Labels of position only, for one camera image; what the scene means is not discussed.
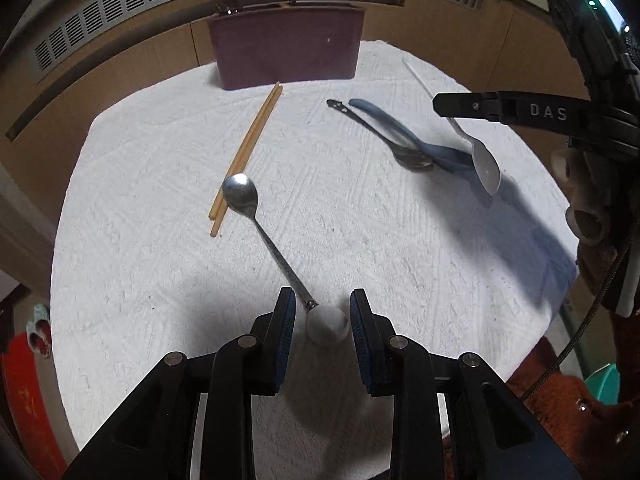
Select green and red slipper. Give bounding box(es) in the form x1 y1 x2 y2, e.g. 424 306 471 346
30 302 53 333
26 322 53 359

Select person's right hand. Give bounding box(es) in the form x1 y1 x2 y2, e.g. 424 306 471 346
550 149 614 247

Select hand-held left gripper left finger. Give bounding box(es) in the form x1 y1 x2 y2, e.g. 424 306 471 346
62 287 297 480

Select teal plastic object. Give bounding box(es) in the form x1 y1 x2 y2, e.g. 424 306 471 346
584 363 622 406

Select white textured table cloth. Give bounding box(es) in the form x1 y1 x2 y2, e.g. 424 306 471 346
50 39 581 480

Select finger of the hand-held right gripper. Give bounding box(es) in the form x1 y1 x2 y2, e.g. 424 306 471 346
432 91 593 135

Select wooden kitchen cabinet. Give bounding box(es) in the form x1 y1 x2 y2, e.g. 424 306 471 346
0 0 586 161

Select wooden chopstick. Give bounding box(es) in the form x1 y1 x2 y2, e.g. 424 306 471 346
208 81 280 221
210 85 284 239

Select long grey vent grille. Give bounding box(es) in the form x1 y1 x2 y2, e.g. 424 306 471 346
32 0 351 81

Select purple plastic container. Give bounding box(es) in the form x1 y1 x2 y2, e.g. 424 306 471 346
207 0 366 92

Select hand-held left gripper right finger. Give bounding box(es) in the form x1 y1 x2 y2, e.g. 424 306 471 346
349 289 583 480

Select brown fuzzy garment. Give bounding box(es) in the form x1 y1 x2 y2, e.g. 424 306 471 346
505 337 640 480

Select black braided cable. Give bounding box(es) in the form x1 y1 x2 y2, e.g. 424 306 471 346
522 225 640 404

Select metal spoon with white ball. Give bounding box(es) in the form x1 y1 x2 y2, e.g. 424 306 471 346
222 172 350 346

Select blue-grey plastic spoon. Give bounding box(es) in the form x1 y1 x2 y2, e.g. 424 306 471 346
348 98 474 174

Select red floor mat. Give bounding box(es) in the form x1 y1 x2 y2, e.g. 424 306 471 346
0 332 69 480

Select white plastic spoon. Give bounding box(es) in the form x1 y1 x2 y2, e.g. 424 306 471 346
401 56 502 197

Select black-handled metal spoon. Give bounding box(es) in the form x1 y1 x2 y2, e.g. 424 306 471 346
326 99 435 171

